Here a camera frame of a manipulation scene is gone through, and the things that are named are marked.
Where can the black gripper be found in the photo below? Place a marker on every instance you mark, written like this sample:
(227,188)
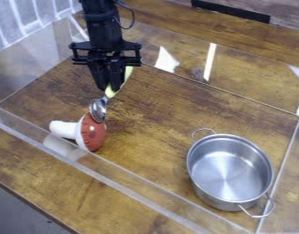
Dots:
(106,43)

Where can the green handled metal spoon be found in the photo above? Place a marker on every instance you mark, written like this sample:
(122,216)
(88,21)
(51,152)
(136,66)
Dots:
(98,106)

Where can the red plush mushroom toy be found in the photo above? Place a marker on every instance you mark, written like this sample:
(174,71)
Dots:
(87,132)

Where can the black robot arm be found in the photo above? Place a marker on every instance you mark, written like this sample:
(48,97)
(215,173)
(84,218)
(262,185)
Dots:
(102,11)

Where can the black bar at back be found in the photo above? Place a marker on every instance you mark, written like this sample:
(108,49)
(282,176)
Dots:
(231,11)

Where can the silver metal pot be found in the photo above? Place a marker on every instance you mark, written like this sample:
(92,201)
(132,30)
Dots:
(231,173)

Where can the clear acrylic enclosure wall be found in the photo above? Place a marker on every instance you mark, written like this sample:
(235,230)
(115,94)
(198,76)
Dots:
(217,72)

